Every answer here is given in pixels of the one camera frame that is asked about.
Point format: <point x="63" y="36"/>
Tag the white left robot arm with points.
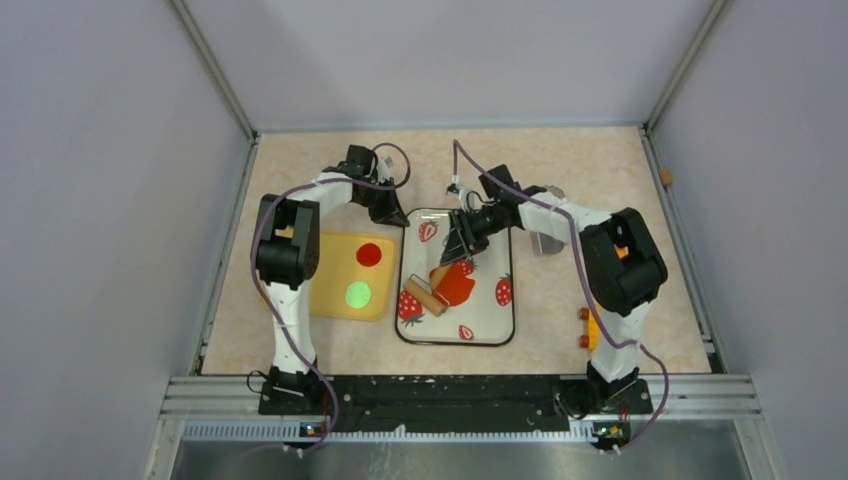
<point x="285" y="254"/>

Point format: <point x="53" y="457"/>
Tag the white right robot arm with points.
<point x="619" y="265"/>

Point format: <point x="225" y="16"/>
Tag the yellow plastic tray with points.
<point x="338" y="268"/>

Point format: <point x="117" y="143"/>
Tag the orange dough disc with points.
<point x="458" y="285"/>

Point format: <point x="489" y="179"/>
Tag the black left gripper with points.
<point x="389" y="213"/>

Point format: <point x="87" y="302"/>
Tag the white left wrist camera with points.
<point x="384" y="167"/>

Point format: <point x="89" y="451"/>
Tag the green dough disc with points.
<point x="358" y="295"/>

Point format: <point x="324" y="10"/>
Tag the yellow red toy block car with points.
<point x="589" y="339"/>

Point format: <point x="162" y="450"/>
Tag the white strawberry enamel tray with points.
<point x="468" y="303"/>

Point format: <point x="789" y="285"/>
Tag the small wooden corner stopper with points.
<point x="666" y="177"/>

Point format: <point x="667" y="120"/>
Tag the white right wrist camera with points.
<point x="469" y="199"/>

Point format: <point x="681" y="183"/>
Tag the steel scraper wooden handle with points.
<point x="545" y="245"/>

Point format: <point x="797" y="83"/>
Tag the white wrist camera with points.
<point x="384" y="167"/>
<point x="469" y="199"/>

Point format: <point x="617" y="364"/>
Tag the wooden pastry roller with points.
<point x="426" y="291"/>

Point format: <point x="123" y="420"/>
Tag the red dough disc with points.
<point x="369" y="254"/>

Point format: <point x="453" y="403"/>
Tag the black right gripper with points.
<point x="462" y="242"/>

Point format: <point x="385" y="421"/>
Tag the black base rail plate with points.
<point x="451" y="404"/>

